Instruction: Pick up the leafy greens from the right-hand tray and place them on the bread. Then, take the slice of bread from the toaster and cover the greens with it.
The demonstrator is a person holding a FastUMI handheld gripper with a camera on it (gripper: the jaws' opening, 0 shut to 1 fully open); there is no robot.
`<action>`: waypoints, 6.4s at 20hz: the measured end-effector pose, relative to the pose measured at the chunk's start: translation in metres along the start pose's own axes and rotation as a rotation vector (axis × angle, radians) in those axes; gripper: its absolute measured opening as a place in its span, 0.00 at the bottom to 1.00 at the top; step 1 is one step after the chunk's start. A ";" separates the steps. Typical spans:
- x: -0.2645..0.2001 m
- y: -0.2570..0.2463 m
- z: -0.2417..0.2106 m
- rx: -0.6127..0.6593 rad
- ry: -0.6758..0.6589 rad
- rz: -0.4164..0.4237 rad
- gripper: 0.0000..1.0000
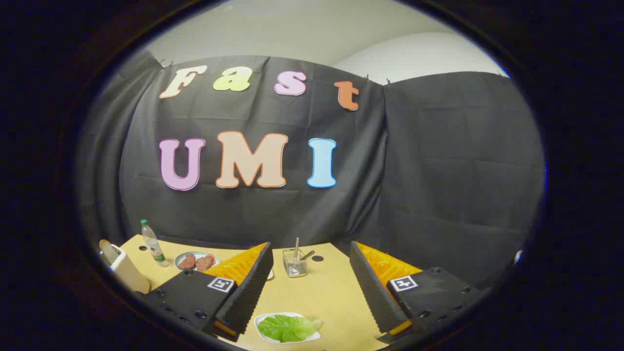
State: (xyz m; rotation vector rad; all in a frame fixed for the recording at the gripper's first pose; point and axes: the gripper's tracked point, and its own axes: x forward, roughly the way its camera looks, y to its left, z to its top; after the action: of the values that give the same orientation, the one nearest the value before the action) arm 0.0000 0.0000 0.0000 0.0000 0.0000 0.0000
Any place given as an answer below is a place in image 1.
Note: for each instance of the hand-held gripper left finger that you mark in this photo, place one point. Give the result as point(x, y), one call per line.
point(248, 297)

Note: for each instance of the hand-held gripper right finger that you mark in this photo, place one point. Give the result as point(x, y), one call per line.
point(375, 297)

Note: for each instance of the green lettuce leaf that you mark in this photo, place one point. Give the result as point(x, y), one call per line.
point(285, 327)

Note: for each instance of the toasted bread slice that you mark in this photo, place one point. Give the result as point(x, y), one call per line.
point(108, 251)

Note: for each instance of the white square plate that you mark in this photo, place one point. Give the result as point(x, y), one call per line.
point(262, 318)

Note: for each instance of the brown meat patty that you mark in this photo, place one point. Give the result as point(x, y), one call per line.
point(187, 262)
point(204, 263)

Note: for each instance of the light blue plate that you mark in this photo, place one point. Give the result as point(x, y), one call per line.
point(197, 253)

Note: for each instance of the clear plastic water bottle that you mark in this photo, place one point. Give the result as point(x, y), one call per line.
point(153, 248)

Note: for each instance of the cream white toaster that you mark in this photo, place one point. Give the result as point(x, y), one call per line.
point(129, 273)

